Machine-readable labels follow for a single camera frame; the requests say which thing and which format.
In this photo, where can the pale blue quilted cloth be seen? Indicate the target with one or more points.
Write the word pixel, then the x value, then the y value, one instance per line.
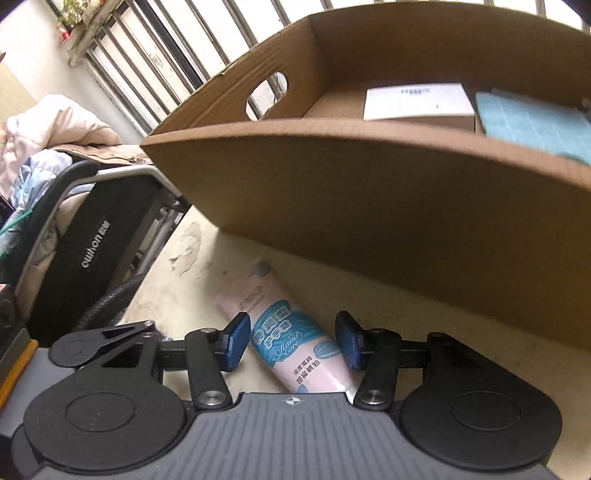
pixel 39 177

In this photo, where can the brown cardboard box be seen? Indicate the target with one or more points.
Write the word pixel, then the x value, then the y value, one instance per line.
pixel 369 194

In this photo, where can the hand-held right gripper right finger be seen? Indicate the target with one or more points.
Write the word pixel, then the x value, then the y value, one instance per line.
pixel 347 341

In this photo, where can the brown folded cloth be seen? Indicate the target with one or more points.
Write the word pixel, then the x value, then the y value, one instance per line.
pixel 106 154

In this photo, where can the white printed carton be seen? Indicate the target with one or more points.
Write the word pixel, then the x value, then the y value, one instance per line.
pixel 418 104

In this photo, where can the metal window grille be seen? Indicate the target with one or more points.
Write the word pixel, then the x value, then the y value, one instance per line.
pixel 175 55

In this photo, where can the light blue grid cloth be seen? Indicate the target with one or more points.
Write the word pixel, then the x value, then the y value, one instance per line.
pixel 531 122

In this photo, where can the potted plant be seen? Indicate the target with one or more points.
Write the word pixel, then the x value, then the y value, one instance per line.
pixel 74 14

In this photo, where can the pink hand cream tube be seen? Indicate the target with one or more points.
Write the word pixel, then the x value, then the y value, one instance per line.
pixel 300 341

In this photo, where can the cream padded blanket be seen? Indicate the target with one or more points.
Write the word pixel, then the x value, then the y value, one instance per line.
pixel 51 134

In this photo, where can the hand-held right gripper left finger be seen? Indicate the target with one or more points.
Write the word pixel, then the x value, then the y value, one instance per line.
pixel 238 341

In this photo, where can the orange edged block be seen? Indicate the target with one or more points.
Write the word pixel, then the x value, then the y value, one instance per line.
pixel 16 374

